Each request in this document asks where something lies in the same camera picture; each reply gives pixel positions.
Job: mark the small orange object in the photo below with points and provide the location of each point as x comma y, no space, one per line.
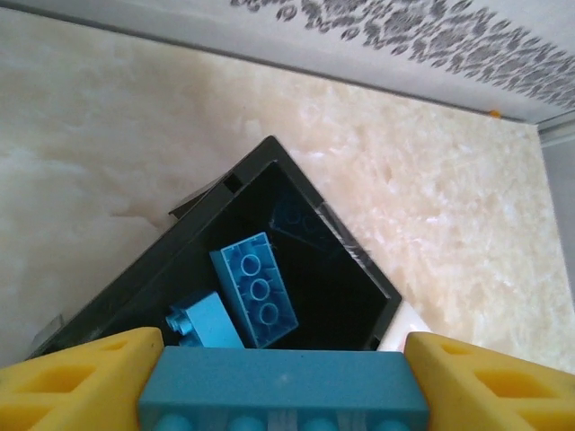
494,113

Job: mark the aluminium side rail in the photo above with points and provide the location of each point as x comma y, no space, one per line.
559,132

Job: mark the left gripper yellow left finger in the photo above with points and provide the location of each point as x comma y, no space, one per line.
67,390

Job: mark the light blue small lego brick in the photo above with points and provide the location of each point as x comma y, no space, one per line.
206,321

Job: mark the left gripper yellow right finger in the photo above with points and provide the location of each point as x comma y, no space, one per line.
494,390

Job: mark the black plastic bin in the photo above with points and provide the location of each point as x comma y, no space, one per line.
323,287

